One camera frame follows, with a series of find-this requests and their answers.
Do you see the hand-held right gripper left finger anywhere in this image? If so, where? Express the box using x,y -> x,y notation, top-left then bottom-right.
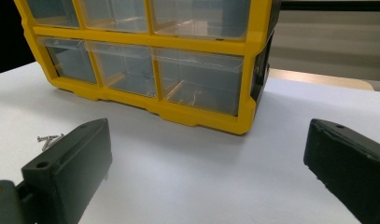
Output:
21,118 -> 113,224

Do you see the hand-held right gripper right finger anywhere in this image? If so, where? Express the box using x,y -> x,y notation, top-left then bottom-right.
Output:
303,118 -> 380,224

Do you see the yellow black drawer cabinet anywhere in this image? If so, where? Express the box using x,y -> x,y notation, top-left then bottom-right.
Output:
13,0 -> 282,135

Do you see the beige wooden board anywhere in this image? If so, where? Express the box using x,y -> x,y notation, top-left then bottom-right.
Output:
268,68 -> 375,91

